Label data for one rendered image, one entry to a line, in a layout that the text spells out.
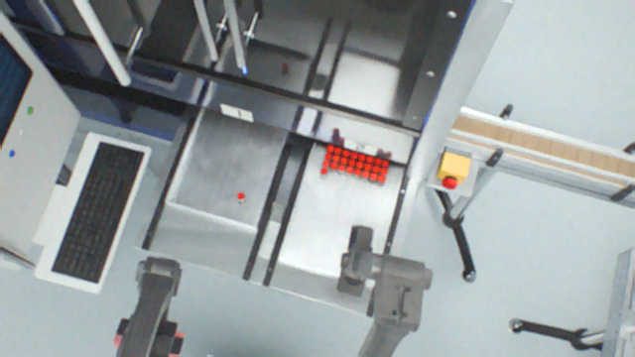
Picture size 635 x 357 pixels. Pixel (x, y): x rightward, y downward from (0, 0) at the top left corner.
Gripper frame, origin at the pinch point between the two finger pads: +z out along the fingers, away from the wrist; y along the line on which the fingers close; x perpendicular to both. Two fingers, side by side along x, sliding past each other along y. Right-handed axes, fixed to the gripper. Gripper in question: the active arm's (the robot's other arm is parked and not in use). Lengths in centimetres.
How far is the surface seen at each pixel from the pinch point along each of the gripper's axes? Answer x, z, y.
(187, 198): 50, 2, 9
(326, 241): 9.3, 2.3, 8.6
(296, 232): 18.0, 2.3, 8.6
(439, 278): -33, 91, 27
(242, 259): 29.7, 2.5, -2.5
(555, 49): -59, 92, 140
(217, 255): 36.4, 2.4, -3.4
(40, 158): 89, -5, 7
